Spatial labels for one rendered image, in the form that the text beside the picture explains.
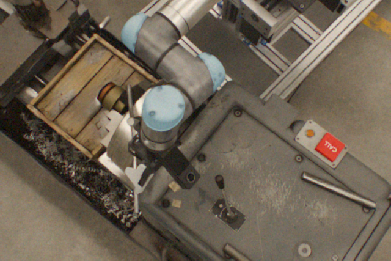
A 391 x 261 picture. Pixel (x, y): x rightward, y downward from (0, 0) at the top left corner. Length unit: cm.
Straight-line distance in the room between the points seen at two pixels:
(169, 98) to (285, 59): 174
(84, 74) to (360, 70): 166
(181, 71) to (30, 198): 184
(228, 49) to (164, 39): 163
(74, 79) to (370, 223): 110
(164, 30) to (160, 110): 18
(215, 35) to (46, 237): 134
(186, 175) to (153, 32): 31
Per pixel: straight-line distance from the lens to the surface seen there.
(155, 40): 99
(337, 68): 292
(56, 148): 210
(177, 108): 90
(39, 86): 191
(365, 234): 140
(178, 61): 97
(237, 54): 260
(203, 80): 96
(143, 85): 146
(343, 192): 138
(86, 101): 181
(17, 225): 270
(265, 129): 138
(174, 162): 107
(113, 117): 155
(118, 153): 145
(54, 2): 189
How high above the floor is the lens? 257
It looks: 73 degrees down
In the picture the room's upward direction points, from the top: 6 degrees clockwise
